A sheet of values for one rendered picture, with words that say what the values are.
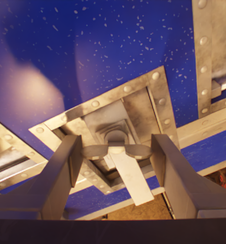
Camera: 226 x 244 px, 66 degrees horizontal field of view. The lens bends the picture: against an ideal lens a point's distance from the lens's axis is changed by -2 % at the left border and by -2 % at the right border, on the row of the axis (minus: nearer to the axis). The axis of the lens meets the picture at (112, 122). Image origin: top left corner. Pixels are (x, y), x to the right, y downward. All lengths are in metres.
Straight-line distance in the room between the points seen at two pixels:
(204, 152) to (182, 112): 0.11
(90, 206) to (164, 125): 0.20
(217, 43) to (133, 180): 0.15
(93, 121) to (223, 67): 0.14
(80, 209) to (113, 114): 0.21
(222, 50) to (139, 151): 0.12
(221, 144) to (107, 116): 0.18
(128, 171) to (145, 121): 0.06
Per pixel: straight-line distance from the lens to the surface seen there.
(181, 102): 0.19
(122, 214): 3.30
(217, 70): 0.21
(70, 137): 0.16
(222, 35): 0.20
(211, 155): 0.31
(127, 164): 0.19
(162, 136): 0.16
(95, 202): 0.32
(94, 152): 0.15
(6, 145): 0.21
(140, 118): 0.20
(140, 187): 0.20
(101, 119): 0.18
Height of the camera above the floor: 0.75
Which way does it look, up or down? 7 degrees up
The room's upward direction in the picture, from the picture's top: 114 degrees counter-clockwise
